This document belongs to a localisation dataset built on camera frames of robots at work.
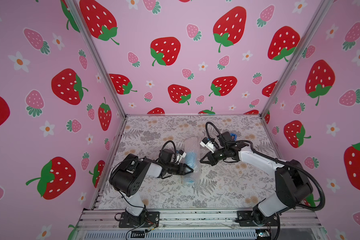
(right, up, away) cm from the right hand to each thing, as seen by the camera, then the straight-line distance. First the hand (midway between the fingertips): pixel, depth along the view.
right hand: (199, 164), depth 81 cm
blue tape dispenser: (+27, +14, +21) cm, 37 cm away
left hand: (-4, -6, +7) cm, 10 cm away
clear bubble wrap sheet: (-4, +1, +6) cm, 8 cm away
